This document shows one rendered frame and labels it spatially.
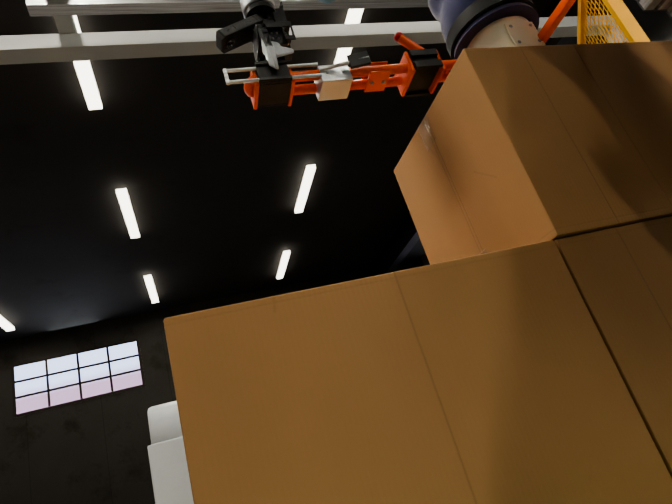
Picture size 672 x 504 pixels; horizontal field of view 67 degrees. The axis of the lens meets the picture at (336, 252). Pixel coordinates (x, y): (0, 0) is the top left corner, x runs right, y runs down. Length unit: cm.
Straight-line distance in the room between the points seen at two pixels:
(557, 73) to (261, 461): 87
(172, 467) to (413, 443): 624
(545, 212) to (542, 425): 33
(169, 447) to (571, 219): 630
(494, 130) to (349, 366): 51
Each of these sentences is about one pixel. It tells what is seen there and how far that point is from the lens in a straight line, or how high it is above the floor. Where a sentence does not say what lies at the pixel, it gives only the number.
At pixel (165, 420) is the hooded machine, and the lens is 699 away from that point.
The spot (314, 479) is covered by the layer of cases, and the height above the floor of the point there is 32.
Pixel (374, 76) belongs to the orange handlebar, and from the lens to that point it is 119.
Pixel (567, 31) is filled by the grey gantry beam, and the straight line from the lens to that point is 526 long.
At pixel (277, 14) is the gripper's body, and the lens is 126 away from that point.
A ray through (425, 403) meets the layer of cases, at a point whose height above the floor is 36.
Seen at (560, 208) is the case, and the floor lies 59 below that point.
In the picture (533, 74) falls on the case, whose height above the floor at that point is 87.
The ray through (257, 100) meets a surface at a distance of 113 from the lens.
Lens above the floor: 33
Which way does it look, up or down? 21 degrees up
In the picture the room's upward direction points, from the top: 18 degrees counter-clockwise
